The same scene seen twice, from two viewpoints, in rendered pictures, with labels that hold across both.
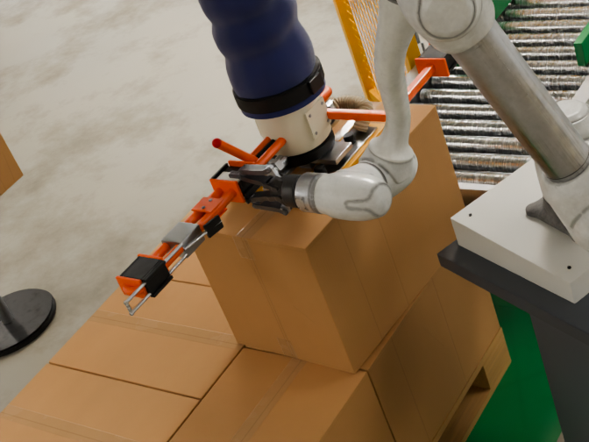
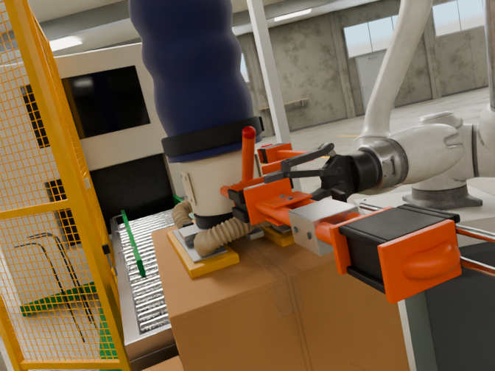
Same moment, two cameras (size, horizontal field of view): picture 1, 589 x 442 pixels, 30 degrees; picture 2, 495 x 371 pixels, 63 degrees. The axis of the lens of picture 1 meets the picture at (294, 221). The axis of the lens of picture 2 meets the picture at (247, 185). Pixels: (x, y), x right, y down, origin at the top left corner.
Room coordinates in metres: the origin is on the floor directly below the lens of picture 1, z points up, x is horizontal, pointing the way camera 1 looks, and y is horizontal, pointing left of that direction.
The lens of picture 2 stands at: (1.96, 0.71, 1.23)
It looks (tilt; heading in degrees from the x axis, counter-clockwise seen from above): 10 degrees down; 297
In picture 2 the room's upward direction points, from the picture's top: 13 degrees counter-clockwise
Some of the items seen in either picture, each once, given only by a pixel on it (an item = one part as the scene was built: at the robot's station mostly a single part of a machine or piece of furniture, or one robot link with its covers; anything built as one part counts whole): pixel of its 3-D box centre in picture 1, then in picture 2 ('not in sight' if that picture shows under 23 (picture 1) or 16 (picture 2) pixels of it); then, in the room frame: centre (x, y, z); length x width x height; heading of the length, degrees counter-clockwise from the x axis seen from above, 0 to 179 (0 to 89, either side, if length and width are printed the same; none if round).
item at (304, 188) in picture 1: (314, 192); (377, 165); (2.08, -0.06, 1.07); 0.09 x 0.06 x 0.09; 135
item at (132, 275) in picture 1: (143, 275); (390, 249); (2.02, 0.35, 1.08); 0.08 x 0.07 x 0.05; 134
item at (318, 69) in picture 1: (279, 81); (213, 135); (2.43, -0.09, 1.19); 0.23 x 0.23 x 0.04
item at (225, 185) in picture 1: (236, 181); (261, 198); (2.26, 0.09, 1.07); 0.10 x 0.08 x 0.06; 44
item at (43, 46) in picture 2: not in sight; (82, 174); (4.25, -1.32, 1.05); 1.17 x 0.10 x 2.10; 135
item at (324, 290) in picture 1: (334, 226); (258, 311); (2.43, -0.09, 0.75); 0.60 x 0.40 x 0.40; 131
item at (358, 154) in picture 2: (287, 189); (345, 175); (2.13, -0.01, 1.07); 0.09 x 0.07 x 0.08; 45
